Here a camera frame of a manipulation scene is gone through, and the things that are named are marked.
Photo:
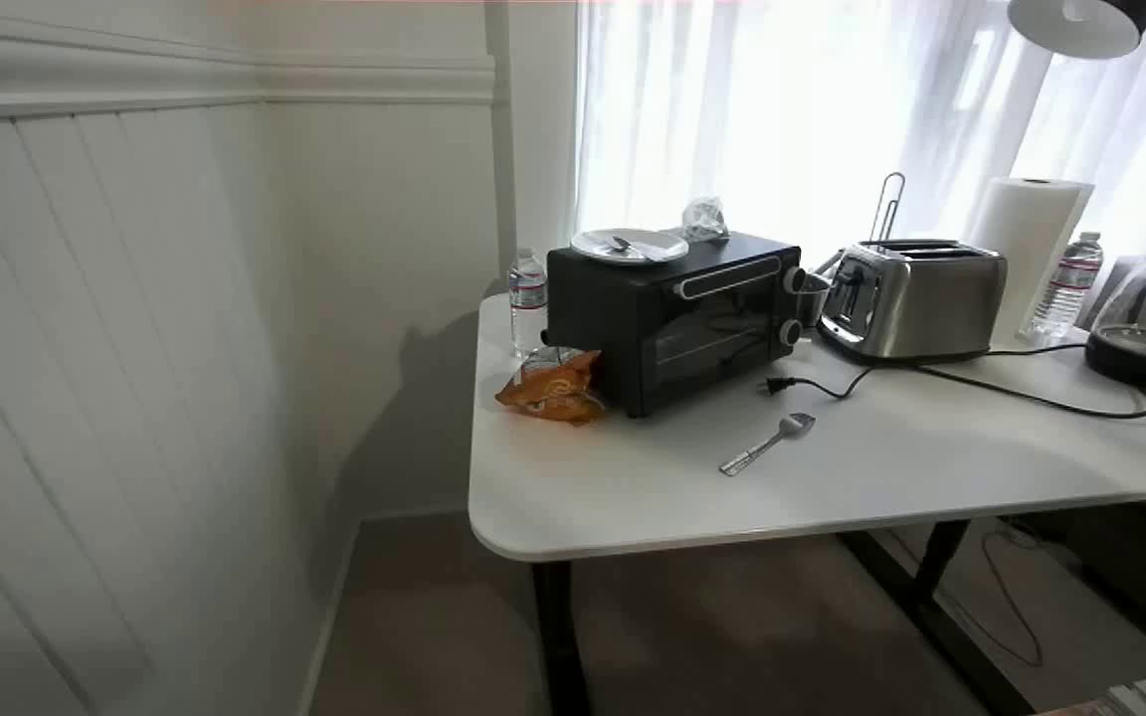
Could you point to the clear drinking glass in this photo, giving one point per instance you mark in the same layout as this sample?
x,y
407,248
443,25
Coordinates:
x,y
707,220

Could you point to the orange chip bag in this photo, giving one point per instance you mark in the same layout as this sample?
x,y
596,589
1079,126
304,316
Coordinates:
x,y
555,391

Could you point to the black desk lamp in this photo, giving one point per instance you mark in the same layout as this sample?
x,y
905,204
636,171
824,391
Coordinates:
x,y
1077,25

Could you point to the metal spoon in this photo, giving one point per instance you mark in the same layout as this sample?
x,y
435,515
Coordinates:
x,y
799,423

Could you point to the silver two-slot toaster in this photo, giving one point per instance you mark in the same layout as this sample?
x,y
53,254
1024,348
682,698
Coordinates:
x,y
918,303

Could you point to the white plate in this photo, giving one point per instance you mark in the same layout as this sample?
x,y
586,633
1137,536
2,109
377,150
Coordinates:
x,y
636,243

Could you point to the white sheer curtain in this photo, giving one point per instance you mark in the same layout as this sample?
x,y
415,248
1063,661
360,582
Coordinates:
x,y
759,120

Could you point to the black toaster oven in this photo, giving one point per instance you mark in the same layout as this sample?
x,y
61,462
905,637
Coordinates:
x,y
678,330

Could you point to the clear plastic water bottle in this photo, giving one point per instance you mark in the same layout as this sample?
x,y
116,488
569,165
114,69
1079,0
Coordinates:
x,y
525,299
1077,279

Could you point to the white paper towel roll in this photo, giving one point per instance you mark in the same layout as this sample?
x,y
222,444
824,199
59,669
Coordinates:
x,y
1031,243

